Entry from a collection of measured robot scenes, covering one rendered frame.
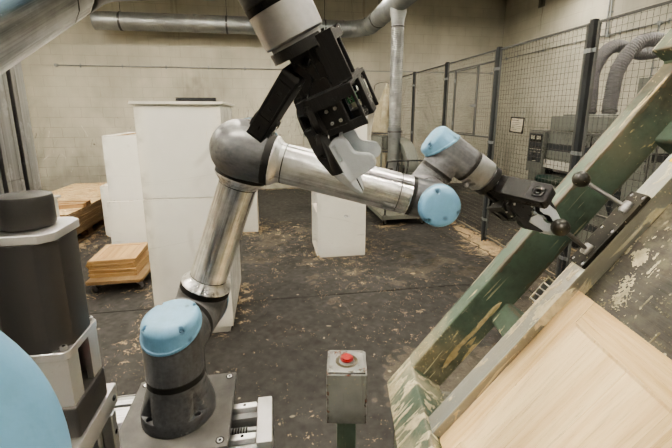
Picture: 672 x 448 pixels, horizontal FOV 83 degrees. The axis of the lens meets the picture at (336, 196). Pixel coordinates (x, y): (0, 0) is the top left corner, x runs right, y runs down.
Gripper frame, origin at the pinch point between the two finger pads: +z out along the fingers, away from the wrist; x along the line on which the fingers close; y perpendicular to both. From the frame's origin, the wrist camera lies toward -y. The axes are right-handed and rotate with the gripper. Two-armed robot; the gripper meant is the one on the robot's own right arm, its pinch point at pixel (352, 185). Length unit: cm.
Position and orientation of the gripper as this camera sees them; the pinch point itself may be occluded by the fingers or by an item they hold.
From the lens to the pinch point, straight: 53.8
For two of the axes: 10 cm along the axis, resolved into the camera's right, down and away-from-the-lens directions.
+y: 8.6, -2.5, -4.5
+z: 4.4, 8.1, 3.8
